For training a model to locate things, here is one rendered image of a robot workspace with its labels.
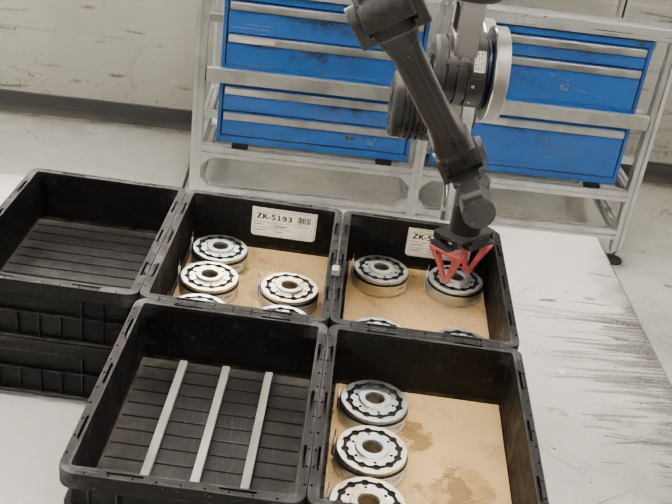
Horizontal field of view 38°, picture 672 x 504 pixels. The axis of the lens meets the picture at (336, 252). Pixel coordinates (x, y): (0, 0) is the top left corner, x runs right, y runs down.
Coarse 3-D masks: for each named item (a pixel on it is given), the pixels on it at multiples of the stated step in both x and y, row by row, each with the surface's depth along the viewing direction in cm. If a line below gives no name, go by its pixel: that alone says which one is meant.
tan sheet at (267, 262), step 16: (256, 256) 185; (272, 256) 185; (288, 256) 186; (304, 256) 187; (320, 256) 188; (240, 272) 179; (256, 272) 179; (272, 272) 180; (288, 272) 181; (304, 272) 182; (320, 272) 182; (176, 288) 171; (240, 288) 174; (256, 288) 175; (320, 288) 177; (240, 304) 169; (256, 304) 170; (320, 304) 172
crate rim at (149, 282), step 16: (192, 192) 183; (208, 192) 184; (304, 208) 183; (320, 208) 183; (176, 224) 171; (336, 224) 179; (336, 240) 173; (160, 256) 161; (336, 256) 168; (144, 288) 152; (208, 304) 150; (224, 304) 150; (320, 320) 150
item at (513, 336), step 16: (416, 224) 183; (432, 224) 183; (496, 240) 180; (496, 256) 175; (336, 288) 158; (336, 304) 154; (512, 304) 161; (336, 320) 150; (512, 320) 156; (432, 336) 149; (448, 336) 150; (464, 336) 150; (512, 336) 152
